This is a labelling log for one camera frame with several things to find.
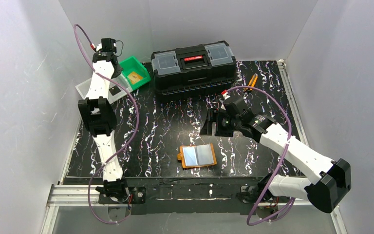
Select white plastic bin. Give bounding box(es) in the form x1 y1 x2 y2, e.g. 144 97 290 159
108 73 133 104
75 78 92 99

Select aluminium frame rail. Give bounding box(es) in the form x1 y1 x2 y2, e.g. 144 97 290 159
40 61 348 234

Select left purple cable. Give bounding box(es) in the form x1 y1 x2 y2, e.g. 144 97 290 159
73 23 140 225

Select purple cable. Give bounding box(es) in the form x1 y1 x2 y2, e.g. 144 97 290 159
221 85 297 226
73 23 140 225

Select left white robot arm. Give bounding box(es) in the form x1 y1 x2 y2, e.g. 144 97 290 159
78 38 129 203

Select gold credit card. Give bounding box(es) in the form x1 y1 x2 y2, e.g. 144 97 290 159
127 72 144 85

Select orange card holder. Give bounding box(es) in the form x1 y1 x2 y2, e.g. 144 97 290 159
177 144 217 169

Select black credit card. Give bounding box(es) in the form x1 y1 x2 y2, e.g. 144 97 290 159
109 86 121 96

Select green plastic bin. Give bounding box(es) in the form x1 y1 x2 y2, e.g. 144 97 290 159
119 56 151 91

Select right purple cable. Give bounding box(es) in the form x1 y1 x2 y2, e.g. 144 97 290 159
221 85 297 226

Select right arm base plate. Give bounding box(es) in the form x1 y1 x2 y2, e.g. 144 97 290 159
236 185 290 206

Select orange utility knife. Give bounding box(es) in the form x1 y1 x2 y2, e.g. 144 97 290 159
244 74 258 93

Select left white plastic bin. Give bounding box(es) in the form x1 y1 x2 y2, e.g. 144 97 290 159
75 78 92 99

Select black toolbox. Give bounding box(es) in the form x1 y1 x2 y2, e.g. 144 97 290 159
150 40 236 101

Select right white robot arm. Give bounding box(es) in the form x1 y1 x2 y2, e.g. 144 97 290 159
200 95 351 213

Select middle white plastic bin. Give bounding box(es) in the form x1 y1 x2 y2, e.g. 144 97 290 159
108 73 133 104

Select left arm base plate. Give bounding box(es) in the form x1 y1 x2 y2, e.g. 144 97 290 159
96 187 147 204

